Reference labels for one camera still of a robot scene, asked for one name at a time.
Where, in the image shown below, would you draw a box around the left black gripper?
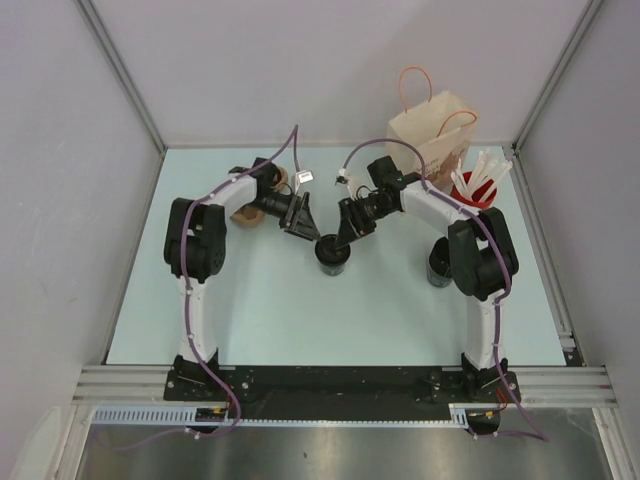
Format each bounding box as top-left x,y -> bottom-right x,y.
247,191 -> 321,241

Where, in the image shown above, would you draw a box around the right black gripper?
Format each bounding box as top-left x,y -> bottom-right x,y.
335,195 -> 396,250

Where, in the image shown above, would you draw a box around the single black cup lid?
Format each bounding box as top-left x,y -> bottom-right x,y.
314,234 -> 351,267

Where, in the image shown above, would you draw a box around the beige paper takeout bag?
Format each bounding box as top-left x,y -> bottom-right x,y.
386,81 -> 479,192

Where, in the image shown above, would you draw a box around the single black paper cup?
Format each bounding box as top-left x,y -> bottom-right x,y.
319,259 -> 348,276

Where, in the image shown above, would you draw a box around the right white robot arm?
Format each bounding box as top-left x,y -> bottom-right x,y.
335,156 -> 519,401

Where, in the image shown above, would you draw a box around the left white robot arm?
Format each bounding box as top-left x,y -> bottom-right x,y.
163,157 -> 320,400

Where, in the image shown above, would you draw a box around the stacked brown pulp carriers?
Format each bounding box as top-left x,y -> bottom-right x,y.
231,166 -> 289,228

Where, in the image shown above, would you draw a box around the black cup stack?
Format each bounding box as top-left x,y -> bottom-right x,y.
427,237 -> 452,288

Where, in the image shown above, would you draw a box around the red straw holder cup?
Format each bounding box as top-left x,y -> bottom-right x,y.
450,171 -> 498,210

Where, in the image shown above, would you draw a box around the white wrapped straws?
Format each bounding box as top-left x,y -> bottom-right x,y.
451,150 -> 513,189

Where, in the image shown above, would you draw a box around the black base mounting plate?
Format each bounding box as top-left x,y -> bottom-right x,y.
163,365 -> 520,422

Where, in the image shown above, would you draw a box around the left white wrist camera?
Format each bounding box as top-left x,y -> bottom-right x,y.
293,169 -> 314,195

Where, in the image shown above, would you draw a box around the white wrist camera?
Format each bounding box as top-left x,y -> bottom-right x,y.
293,169 -> 314,195
335,168 -> 362,199

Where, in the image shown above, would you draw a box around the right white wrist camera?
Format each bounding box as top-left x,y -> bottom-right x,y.
335,168 -> 362,199

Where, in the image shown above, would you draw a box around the white slotted cable duct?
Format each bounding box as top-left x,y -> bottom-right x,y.
91,403 -> 474,427

